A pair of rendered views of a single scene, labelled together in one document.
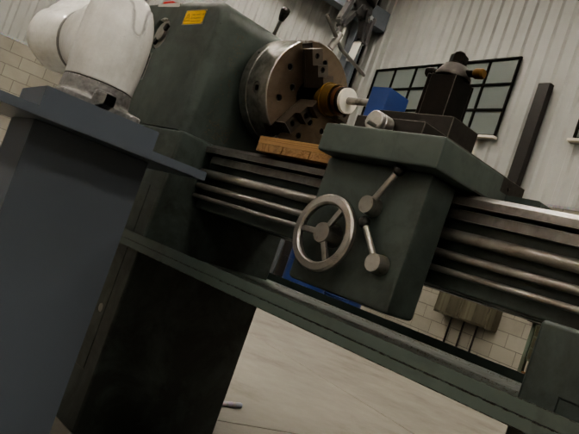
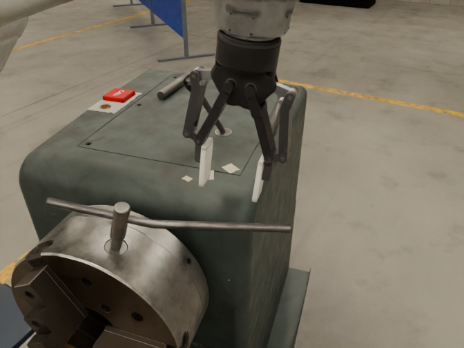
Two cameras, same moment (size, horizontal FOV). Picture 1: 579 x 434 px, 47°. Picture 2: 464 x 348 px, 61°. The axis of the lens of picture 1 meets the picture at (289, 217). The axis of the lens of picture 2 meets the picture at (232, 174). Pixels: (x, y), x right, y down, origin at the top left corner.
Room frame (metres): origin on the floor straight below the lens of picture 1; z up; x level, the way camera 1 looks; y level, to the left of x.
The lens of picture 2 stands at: (1.86, -0.41, 1.64)
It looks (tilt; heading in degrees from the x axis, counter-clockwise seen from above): 33 degrees down; 61
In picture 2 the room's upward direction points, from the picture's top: straight up
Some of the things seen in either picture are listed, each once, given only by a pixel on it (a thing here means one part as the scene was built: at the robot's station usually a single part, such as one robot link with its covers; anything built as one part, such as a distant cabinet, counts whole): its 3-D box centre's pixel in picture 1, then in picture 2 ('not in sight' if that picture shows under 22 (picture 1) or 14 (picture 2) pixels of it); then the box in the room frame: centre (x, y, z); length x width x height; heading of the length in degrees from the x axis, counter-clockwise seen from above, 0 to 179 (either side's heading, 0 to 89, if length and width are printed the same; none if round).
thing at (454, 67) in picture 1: (454, 72); not in sight; (1.42, -0.23, 1.13); 0.08 x 0.08 x 0.03
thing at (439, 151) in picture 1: (449, 186); not in sight; (1.41, -0.30, 0.89); 0.53 x 0.30 x 0.06; 133
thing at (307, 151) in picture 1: (344, 173); not in sight; (1.69, -0.10, 0.88); 0.36 x 0.30 x 0.04; 133
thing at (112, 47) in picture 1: (112, 40); not in sight; (1.47, 0.51, 0.97); 0.18 x 0.16 x 0.22; 49
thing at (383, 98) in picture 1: (376, 134); not in sight; (1.64, -0.14, 1.00); 0.08 x 0.06 x 0.23; 133
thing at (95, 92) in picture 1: (96, 97); not in sight; (1.45, 0.49, 0.83); 0.22 x 0.18 x 0.06; 33
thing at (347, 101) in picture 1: (363, 102); not in sight; (1.70, -0.08, 1.08); 0.13 x 0.07 x 0.07; 43
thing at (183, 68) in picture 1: (211, 93); (190, 184); (2.17, 0.38, 1.06); 0.59 x 0.48 x 0.39; 43
